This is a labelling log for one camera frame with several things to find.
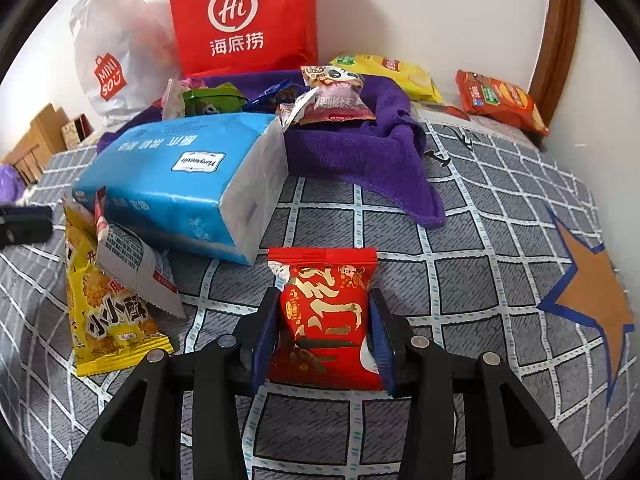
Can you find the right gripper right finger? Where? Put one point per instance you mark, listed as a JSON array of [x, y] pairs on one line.
[[411, 366]]

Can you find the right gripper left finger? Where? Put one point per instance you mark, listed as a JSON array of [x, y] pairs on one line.
[[235, 364]]

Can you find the red snack packet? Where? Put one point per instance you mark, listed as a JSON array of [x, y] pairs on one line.
[[324, 318]]

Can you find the white red barcode packet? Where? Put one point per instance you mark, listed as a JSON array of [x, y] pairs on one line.
[[136, 265]]

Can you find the yellow crisps snack packet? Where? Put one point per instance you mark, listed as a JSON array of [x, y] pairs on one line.
[[111, 326]]

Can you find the cardboard boxes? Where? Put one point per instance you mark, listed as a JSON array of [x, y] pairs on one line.
[[50, 132]]

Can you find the blue tissue pack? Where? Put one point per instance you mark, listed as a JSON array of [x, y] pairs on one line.
[[205, 184]]

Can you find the pale pink snack packet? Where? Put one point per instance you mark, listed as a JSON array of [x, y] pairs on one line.
[[172, 102]]

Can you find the white Miniso plastic bag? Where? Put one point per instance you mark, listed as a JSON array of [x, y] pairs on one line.
[[123, 57]]

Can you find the purple towel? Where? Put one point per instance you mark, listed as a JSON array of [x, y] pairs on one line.
[[383, 155]]

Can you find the green snack packet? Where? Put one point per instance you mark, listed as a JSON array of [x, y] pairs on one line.
[[222, 99]]

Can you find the pink panda snack packet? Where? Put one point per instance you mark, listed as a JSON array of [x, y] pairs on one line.
[[333, 96]]

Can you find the orange chips bag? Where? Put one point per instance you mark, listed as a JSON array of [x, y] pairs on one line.
[[499, 100]]

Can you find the yellow chips bag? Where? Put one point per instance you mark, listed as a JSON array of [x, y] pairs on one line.
[[412, 78]]

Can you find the red paper shopping bag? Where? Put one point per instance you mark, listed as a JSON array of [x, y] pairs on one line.
[[227, 37]]

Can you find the brown wooden door frame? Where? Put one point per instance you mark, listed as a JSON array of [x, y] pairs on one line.
[[555, 55]]

